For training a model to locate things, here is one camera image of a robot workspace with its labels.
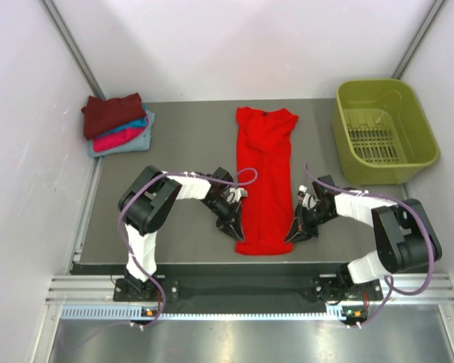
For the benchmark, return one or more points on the teal folded t shirt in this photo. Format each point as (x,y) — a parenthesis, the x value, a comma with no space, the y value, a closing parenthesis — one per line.
(135,124)

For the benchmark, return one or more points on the light blue folded t shirt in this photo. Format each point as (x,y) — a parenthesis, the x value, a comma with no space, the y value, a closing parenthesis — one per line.
(140,143)

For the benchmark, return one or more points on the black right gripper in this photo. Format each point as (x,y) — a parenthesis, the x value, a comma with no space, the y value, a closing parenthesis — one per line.
(300,222)

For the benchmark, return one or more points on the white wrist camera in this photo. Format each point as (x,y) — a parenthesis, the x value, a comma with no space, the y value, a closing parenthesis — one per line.
(235,195)
(305,199)

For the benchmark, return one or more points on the dark red folded t shirt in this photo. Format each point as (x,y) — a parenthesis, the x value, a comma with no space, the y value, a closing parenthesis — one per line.
(100,116)

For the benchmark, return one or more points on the aluminium frame rail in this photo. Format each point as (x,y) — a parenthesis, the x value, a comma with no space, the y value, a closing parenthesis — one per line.
(96,289)

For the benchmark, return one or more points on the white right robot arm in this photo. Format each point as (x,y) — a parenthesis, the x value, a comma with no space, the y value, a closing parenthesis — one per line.
(404,236)

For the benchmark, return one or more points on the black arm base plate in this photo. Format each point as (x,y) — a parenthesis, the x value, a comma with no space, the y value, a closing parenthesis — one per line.
(249,304)

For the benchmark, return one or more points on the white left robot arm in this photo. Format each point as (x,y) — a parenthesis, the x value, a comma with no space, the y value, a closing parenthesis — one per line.
(147,202)

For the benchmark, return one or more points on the grey slotted cable duct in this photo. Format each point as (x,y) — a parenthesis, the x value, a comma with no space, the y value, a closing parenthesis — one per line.
(141,313)

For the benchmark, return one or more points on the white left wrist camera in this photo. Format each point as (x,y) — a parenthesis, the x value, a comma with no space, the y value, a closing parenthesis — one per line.
(235,195)

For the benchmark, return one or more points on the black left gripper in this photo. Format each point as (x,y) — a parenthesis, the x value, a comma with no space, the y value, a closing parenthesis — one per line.
(231,223)

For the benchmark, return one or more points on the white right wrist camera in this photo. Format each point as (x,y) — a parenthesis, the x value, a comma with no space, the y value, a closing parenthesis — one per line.
(305,199)

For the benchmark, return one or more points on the green plastic laundry basket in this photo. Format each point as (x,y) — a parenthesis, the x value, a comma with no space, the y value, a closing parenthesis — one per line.
(381,132)

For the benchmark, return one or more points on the pink folded t shirt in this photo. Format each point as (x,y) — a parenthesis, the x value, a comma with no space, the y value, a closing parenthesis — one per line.
(115,139)

